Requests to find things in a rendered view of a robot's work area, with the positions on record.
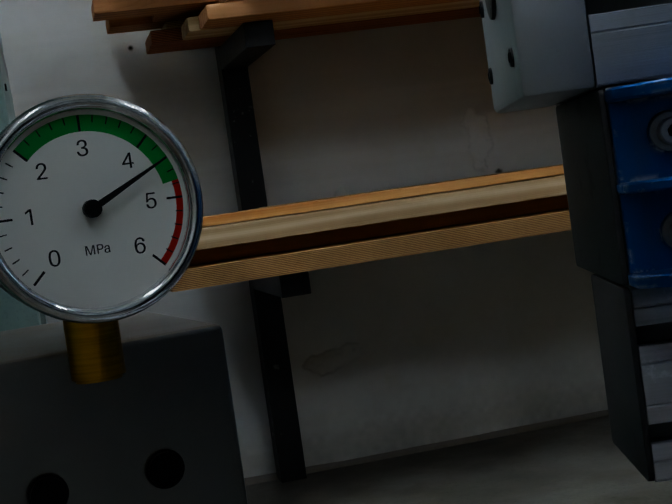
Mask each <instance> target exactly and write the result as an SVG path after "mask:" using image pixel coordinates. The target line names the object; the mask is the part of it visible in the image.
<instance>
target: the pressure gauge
mask: <svg viewBox="0 0 672 504"><path fill-rule="evenodd" d="M164 157H167V158H166V159H165V160H164V161H162V162H161V163H160V164H158V165H157V166H156V167H154V168H153V169H152V170H150V171H149V172H148V173H146V174H145V175H144V176H142V177H141V178H140V179H138V180H137V181H136V182H134V183H133V184H132V185H130V186H129V187H128V188H126V189H125V190H124V191H122V192H121V193H120V194H118V195H117V196H116V197H114V198H113V199H112V200H110V201H109V202H108V203H106V204H105V205H104V206H102V213H101V214H100V215H99V216H98V217H95V218H89V217H86V216H85V215H84V213H83V211H82V207H83V204H84V203H85V202H86V201H88V200H94V199H95V200H97V201H99V200H100V199H102V198H103V197H105V196H106V195H108V194H109V193H111V192H112V191H114V190H115V189H117V188H118V187H120V186H122V185H123V184H125V183H126V182H128V181H129V180H131V179H132V178H134V177H135V176H137V175H138V174H140V173H141V172H143V171H144V170H146V169H147V168H149V167H150V166H152V165H153V164H155V163H156V162H158V161H159V160H161V159H163V158H164ZM202 224H203V196H202V190H201V185H200V180H199V177H198V174H197V171H196V168H195V166H194V164H193V161H192V159H191V157H190V155H189V154H188V152H187V150H186V148H185V147H184V145H183V144H182V143H181V141H180V140H179V138H178V137H177V136H176V135H175V134H174V133H173V132H172V130H171V129H170V128H169V127H168V126H167V125H165V124H164V123H163V122H162V121H161V120H160V119H159V118H157V117H156V116H154V115H153V114H151V113H150V112H149V111H147V110H145V109H143V108H141V107H140V106H138V105H136V104H133V103H131V102H128V101H126V100H123V99H119V98H116V97H112V96H107V95H101V94H73V95H66V96H61V97H57V98H54V99H50V100H47V101H45V102H43V103H40V104H38V105H36V106H34V107H32V108H30V109H28V110H27V111H25V112H24V113H22V114H21V115H19V116H18V117H17V118H15V119H14V120H13V121H12V122H11V123H10V124H8V125H7V126H6V127H5V128H4V129H3V131H2V132H1V133H0V287H1V288H2V289H3V290H4V291H5V292H7V293H8V294H9V295H10V296H11V297H13V298H15V299H16V300H18V301H20V302H21V303H23V304H25V305H26V306H29V307H30V308H32V309H34V310H36V311H38V312H40V313H42V314H44V315H47V316H50V317H53V318H55V319H59V320H62V321H63V327H64V334H65V340H66V347H67V352H68V358H69V364H70V370H71V377H72V381H74V382H76V384H91V383H99V382H104V381H109V380H113V379H117V378H120V377H122V376H123V373H125V372H126V368H125V361H124V354H123V348H122V341H121V335H120V328H119V321H118V320H121V319H124V318H127V317H130V316H133V315H135V314H137V313H139V312H141V311H143V310H145V309H147V308H148V307H150V306H152V305H153V304H155V303H156V302H158V301H159V300H160V299H161V298H163V297H164V296H165V295H166V294H167V293H168V292H169V291H170V290H171V289H172V288H173V287H174V286H175V285H176V284H177V283H178V281H179V280H180V279H181V278H182V276H183V275H184V273H185V272H186V270H187V268H188V267H189V265H190V263H191V261H192V259H193V257H194V255H195V252H196V249H197V247H198V244H199V240H200V236H201V232H202Z"/></svg>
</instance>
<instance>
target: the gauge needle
mask: <svg viewBox="0 0 672 504"><path fill-rule="evenodd" d="M166 158H167V157H164V158H163V159H161V160H159V161H158V162H156V163H155V164H153V165H152V166H150V167H149V168H147V169H146V170H144V171H143V172H141V173H140V174H138V175H137V176H135V177H134V178H132V179H131V180H129V181H128V182H126V183H125V184H123V185H122V186H120V187H118V188H117V189H115V190H114V191H112V192H111V193H109V194H108V195H106V196H105V197H103V198H102V199H100V200H99V201H97V200H95V199H94V200H88V201H86V202H85V203H84V204H83V207H82V211H83V213H84V215H85V216H86V217H89V218H95V217H98V216H99V215H100V214H101V213H102V206H104V205H105V204H106V203H108V202H109V201H110V200H112V199H113V198H114V197H116V196H117V195H118V194H120V193H121V192H122V191H124V190H125V189H126V188H128V187H129V186H130V185H132V184H133V183H134V182H136V181H137V180H138V179H140V178H141V177H142V176H144V175H145V174H146V173H148V172H149V171H150V170H152V169H153V168H154V167H156V166H157V165H158V164H160V163H161V162H162V161H164V160H165V159H166Z"/></svg>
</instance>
